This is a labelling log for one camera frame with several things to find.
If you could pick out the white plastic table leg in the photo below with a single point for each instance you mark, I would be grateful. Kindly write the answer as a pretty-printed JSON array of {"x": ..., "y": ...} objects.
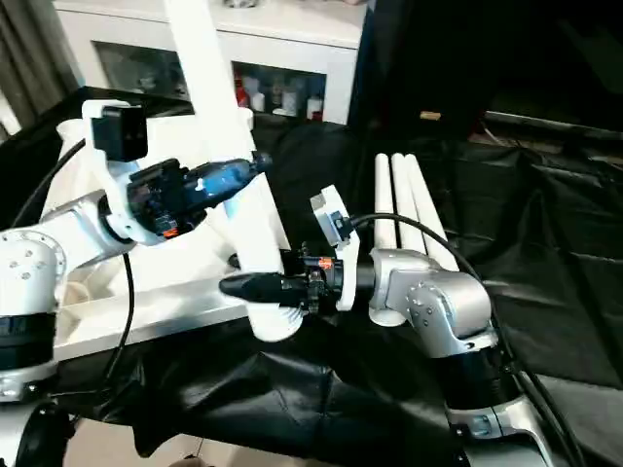
[
  {"x": 407, "y": 204},
  {"x": 219, "y": 97},
  {"x": 384, "y": 195},
  {"x": 428, "y": 214}
]

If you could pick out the white plastic table top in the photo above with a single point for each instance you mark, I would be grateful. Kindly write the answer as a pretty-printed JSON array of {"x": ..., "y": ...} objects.
[{"x": 156, "y": 292}]

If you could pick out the white bottle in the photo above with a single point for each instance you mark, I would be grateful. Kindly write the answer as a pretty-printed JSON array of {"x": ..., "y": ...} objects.
[
  {"x": 258, "y": 100},
  {"x": 314, "y": 109}
]

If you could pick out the red bottle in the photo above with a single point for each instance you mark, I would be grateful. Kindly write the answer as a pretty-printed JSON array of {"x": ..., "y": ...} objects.
[{"x": 239, "y": 92}]

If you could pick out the black mat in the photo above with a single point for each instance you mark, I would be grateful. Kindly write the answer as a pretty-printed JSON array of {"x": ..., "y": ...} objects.
[{"x": 321, "y": 399}]

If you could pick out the white cabinet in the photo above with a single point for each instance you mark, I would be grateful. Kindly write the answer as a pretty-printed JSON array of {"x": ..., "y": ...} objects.
[{"x": 282, "y": 39}]

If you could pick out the grey curtain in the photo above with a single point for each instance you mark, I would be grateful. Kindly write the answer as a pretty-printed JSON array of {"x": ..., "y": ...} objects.
[{"x": 29, "y": 58}]

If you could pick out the gold label plate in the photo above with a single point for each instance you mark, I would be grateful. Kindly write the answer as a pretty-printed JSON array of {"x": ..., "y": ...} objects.
[{"x": 429, "y": 116}]

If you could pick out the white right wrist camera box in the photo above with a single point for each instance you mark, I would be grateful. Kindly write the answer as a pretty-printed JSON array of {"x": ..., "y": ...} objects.
[{"x": 331, "y": 219}]

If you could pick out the silver metal rail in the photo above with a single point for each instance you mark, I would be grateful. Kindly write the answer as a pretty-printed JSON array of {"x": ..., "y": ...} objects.
[{"x": 555, "y": 125}]

